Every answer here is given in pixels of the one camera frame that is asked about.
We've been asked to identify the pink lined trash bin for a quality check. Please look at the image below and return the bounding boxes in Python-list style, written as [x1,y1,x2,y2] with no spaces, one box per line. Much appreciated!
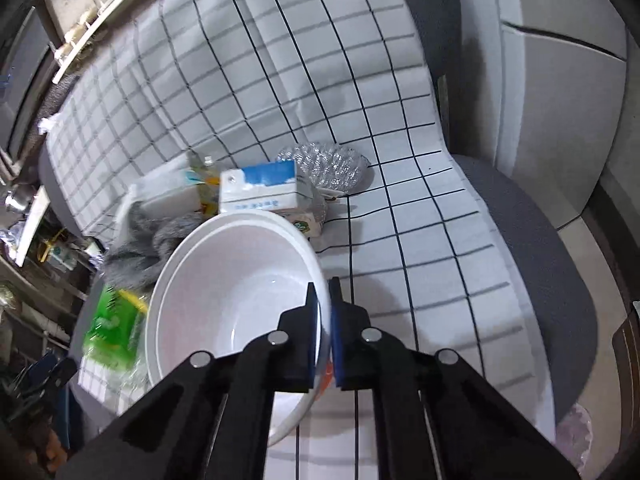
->
[555,403,593,474]

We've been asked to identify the green tea bottle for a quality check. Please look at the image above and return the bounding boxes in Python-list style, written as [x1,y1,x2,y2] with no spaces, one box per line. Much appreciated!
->
[82,285,149,372]

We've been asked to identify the grey towel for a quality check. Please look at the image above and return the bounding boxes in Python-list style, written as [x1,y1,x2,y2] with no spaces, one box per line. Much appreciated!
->
[104,202,204,292]

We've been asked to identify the white paper napkin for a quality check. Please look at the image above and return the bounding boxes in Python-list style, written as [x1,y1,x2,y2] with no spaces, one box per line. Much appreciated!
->
[114,155,201,245]

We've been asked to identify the white blue milk carton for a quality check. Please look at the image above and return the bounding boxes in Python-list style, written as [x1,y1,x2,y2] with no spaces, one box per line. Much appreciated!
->
[218,159,326,237]

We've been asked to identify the grey refrigerator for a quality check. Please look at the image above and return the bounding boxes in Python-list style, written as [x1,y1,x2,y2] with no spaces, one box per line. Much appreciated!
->
[450,0,627,227]

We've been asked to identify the white checkered cloth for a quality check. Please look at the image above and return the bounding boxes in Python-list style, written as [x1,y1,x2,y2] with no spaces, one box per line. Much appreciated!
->
[44,0,558,480]

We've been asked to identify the range hood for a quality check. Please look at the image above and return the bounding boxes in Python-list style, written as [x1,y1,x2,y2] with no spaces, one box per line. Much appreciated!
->
[1,6,56,159]

